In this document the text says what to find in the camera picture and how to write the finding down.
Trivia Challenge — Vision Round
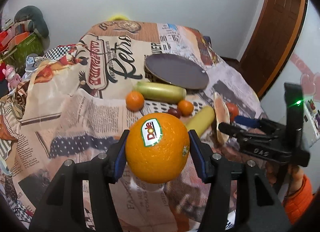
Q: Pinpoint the small tangerine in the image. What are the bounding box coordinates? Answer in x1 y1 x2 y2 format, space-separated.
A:
125 91 144 112
177 100 194 117

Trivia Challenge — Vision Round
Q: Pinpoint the brown wooden door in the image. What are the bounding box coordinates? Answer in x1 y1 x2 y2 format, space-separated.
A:
240 0 308 99

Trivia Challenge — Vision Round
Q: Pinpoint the pink rabbit toy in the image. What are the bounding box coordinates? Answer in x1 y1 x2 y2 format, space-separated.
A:
2 64 22 92

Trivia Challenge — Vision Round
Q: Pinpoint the lower yellow sugarcane piece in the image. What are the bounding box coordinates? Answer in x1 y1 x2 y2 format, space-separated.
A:
185 106 215 138

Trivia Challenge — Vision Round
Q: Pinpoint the retro newspaper print tablecloth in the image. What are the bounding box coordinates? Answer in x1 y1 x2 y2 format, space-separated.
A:
1 21 265 227

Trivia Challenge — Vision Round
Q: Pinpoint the dark purple plate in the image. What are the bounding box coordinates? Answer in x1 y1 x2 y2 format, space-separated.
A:
145 54 209 90

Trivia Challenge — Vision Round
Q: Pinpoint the green storage box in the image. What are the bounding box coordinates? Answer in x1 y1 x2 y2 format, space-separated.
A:
1 33 44 68

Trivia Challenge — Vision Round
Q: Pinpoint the checkered cloth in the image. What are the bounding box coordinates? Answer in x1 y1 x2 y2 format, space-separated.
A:
44 44 75 60

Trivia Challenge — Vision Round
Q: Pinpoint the wooden wardrobe with white doors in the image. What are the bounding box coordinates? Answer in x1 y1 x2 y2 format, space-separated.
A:
261 1 319 145

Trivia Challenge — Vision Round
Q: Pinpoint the green sugarcane piece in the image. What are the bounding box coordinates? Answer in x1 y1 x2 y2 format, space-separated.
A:
132 81 187 103

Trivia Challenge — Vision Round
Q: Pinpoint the grey green plush toy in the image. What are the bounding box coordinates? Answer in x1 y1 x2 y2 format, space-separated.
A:
14 5 49 38

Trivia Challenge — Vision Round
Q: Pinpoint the large orange with Dole sticker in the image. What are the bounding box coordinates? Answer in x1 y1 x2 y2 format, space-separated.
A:
125 113 190 184

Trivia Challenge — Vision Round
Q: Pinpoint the red tomato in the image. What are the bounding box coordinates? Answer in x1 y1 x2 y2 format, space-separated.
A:
226 102 239 123

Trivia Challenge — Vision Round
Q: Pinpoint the yellow foam tube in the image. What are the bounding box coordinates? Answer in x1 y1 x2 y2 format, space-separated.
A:
107 15 130 21

